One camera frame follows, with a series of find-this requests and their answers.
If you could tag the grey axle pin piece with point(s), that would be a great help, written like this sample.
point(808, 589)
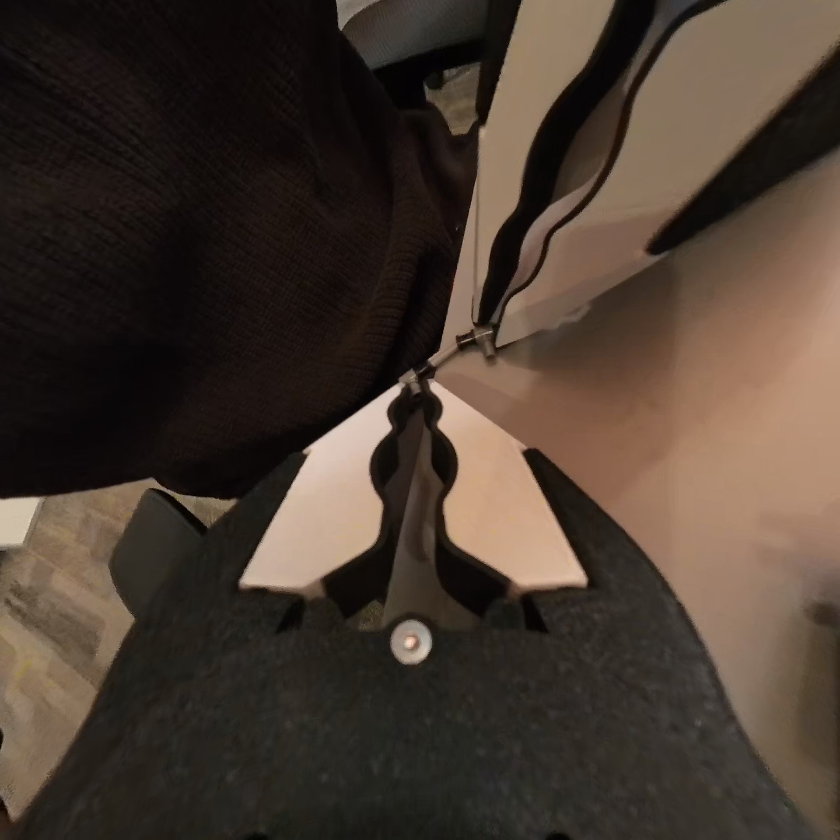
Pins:
point(484, 341)

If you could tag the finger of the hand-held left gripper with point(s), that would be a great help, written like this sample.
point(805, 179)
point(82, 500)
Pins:
point(518, 164)
point(722, 79)

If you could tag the black office chair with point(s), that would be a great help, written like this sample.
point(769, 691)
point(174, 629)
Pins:
point(151, 551)
point(407, 33)

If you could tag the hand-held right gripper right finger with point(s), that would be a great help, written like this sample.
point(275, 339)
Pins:
point(505, 518)

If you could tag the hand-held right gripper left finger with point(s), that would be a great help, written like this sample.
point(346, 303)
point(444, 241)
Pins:
point(315, 518)

